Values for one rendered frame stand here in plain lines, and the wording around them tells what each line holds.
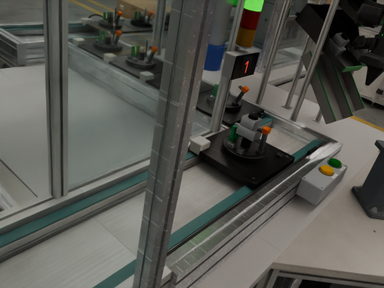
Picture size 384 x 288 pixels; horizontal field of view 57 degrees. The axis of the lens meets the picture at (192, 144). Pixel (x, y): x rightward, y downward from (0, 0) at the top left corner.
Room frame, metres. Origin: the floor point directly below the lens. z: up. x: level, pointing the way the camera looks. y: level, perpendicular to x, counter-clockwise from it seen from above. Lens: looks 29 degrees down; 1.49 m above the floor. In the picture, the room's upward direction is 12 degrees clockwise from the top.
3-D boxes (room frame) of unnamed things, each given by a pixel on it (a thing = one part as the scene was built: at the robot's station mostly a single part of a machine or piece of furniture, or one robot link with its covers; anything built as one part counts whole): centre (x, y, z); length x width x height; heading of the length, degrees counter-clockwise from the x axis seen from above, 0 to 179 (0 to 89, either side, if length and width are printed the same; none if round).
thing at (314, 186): (0.94, -0.42, 0.93); 0.21 x 0.07 x 0.06; 144
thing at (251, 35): (1.05, -0.09, 1.28); 0.05 x 0.05 x 0.05
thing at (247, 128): (0.95, -0.15, 1.06); 0.08 x 0.04 x 0.07; 55
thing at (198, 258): (0.82, -0.26, 0.91); 0.89 x 0.06 x 0.11; 144
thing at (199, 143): (0.92, -0.02, 0.97); 0.05 x 0.05 x 0.04; 54
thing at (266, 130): (0.92, -0.20, 1.04); 0.04 x 0.02 x 0.08; 54
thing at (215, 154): (0.95, -0.16, 0.96); 0.24 x 0.24 x 0.02; 54
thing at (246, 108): (1.29, -0.09, 1.01); 0.24 x 0.24 x 0.13; 54
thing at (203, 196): (0.91, -0.10, 0.91); 0.84 x 0.28 x 0.10; 144
